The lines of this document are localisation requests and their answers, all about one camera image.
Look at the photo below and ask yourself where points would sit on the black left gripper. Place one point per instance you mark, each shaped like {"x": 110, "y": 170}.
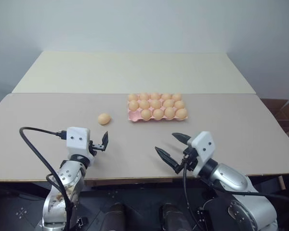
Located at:
{"x": 96, "y": 146}

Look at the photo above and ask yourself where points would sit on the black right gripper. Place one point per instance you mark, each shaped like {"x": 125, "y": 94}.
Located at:
{"x": 190, "y": 160}

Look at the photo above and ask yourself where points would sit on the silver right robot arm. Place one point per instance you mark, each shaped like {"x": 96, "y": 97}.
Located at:
{"x": 233, "y": 180}

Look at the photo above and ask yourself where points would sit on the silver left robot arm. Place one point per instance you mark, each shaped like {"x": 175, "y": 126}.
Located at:
{"x": 67, "y": 176}

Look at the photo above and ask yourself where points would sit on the orange egg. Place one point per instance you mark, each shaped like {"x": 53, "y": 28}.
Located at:
{"x": 146, "y": 114}
{"x": 181, "y": 114}
{"x": 179, "y": 104}
{"x": 104, "y": 119}
{"x": 158, "y": 113}
{"x": 168, "y": 103}
{"x": 155, "y": 104}
{"x": 144, "y": 96}
{"x": 177, "y": 97}
{"x": 144, "y": 104}
{"x": 169, "y": 112}
{"x": 166, "y": 96}
{"x": 134, "y": 105}
{"x": 133, "y": 97}
{"x": 155, "y": 96}

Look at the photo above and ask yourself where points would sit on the pink egg carton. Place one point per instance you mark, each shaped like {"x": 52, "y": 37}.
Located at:
{"x": 135, "y": 116}

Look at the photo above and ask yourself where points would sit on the dark rounded shape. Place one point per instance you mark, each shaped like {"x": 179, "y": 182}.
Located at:
{"x": 114, "y": 217}
{"x": 173, "y": 217}

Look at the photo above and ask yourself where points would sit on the brown cardboard box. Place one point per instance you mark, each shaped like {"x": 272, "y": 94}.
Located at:
{"x": 279, "y": 113}

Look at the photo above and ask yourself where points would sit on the wooden table leg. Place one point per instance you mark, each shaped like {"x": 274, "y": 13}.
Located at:
{"x": 281, "y": 183}

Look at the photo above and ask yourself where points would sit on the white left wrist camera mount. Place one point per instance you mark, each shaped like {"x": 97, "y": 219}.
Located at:
{"x": 77, "y": 140}

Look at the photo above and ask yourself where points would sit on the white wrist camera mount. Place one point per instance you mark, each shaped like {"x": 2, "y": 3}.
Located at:
{"x": 77, "y": 140}
{"x": 204, "y": 146}

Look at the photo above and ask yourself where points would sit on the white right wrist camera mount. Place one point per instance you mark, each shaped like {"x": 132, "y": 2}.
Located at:
{"x": 204, "y": 146}

